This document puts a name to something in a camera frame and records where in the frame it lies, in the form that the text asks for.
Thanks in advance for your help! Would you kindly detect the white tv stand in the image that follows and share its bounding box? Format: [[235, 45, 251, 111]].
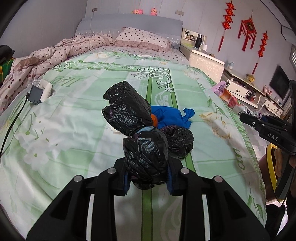
[[262, 94, 284, 118]]

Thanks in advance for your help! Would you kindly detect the blue rubber glove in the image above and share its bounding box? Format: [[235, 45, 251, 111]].
[[151, 105, 195, 129]]

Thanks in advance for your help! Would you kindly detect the small white bottle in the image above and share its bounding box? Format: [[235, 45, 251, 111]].
[[228, 62, 234, 70]]

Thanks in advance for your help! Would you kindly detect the red knot decoration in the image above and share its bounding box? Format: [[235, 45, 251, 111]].
[[251, 31, 269, 74], [218, 1, 236, 51]]

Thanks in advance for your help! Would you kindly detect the white bedside cabinet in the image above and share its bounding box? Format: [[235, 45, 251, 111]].
[[180, 28, 225, 83]]

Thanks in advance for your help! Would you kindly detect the white charger box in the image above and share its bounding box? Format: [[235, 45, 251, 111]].
[[37, 79, 52, 102]]

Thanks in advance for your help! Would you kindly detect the pink snack wrapper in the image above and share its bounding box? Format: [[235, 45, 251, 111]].
[[211, 80, 263, 119]]

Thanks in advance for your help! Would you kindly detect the orange peel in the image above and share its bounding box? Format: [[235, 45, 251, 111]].
[[151, 114, 158, 128]]

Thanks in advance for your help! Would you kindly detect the centre red fu decoration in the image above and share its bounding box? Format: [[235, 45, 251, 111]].
[[238, 12, 257, 52]]

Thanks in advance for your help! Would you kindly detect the yellow toy on table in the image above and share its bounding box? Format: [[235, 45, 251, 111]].
[[245, 74, 255, 83]]

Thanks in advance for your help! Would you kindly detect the green patterned cushion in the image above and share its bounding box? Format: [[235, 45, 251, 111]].
[[0, 58, 14, 86]]

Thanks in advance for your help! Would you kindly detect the left pink plush toy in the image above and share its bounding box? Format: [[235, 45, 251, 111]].
[[132, 9, 144, 15]]

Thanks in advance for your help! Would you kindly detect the black thermos bottle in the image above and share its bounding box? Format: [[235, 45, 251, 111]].
[[195, 34, 202, 49]]

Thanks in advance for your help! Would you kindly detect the pink polka dot pillow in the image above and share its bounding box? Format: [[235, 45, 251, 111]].
[[113, 27, 171, 52]]

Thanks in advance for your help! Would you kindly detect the wall vent louvre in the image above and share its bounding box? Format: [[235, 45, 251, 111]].
[[289, 45, 296, 71]]

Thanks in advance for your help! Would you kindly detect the grey bed headboard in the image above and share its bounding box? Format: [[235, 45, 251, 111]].
[[75, 14, 183, 44]]

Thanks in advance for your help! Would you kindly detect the yellow rimmed trash bin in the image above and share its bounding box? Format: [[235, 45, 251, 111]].
[[266, 144, 283, 203]]

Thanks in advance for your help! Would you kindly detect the black cloth on cushion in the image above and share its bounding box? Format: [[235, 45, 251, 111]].
[[0, 45, 15, 65]]

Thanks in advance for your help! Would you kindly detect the black cable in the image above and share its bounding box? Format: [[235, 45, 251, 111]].
[[0, 98, 30, 158]]

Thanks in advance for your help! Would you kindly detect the person's right hand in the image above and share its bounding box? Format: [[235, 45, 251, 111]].
[[274, 148, 296, 177]]

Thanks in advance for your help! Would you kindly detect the right red knot decoration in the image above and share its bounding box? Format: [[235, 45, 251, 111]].
[[251, 31, 269, 74]]

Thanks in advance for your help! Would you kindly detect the black wall television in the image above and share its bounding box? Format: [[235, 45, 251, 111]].
[[269, 65, 290, 99]]

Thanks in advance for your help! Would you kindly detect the pink plush toy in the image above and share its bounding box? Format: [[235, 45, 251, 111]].
[[132, 9, 144, 15], [150, 8, 158, 16]]

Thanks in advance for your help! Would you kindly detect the left red knot decoration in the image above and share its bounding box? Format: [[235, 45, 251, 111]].
[[218, 1, 236, 51]]

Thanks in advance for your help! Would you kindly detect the white coffee table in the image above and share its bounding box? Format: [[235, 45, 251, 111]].
[[221, 68, 266, 109]]

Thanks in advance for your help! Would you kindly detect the black plastic bag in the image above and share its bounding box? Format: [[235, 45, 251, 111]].
[[102, 81, 169, 190], [160, 125, 194, 160]]

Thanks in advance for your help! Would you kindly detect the right pink plush toy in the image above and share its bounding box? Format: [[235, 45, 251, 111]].
[[150, 8, 158, 16]]

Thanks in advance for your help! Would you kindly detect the pink polka dot duvet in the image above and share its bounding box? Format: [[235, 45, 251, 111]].
[[1, 33, 113, 112]]

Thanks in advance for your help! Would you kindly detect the black power adapter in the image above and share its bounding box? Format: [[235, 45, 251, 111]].
[[27, 86, 44, 104]]

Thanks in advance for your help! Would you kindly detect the green floral bedspread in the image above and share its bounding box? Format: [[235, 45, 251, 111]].
[[0, 51, 268, 241]]

